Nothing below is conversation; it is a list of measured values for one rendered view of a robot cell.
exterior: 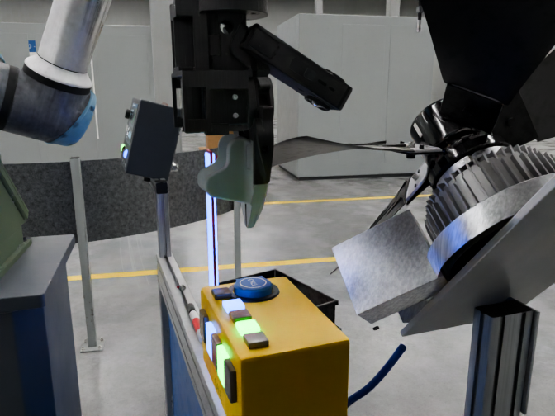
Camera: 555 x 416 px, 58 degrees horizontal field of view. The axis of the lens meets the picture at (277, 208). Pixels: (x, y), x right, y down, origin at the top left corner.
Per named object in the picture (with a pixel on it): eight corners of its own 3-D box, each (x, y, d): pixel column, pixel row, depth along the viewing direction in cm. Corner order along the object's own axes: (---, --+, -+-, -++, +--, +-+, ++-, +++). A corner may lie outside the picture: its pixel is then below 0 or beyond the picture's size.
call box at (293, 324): (348, 442, 45) (352, 336, 42) (240, 471, 42) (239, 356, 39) (285, 356, 59) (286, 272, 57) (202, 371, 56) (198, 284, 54)
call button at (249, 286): (277, 300, 51) (277, 285, 51) (239, 306, 50) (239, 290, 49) (265, 286, 55) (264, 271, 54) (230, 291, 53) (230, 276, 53)
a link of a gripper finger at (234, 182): (202, 231, 48) (198, 136, 46) (260, 225, 50) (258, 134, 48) (209, 239, 46) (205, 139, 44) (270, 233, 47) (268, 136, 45)
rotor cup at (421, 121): (531, 151, 84) (492, 99, 91) (480, 134, 76) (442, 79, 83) (467, 203, 93) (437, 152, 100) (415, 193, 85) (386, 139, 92)
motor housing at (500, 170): (533, 276, 88) (495, 217, 96) (632, 196, 71) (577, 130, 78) (424, 294, 81) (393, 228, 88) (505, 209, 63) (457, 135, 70)
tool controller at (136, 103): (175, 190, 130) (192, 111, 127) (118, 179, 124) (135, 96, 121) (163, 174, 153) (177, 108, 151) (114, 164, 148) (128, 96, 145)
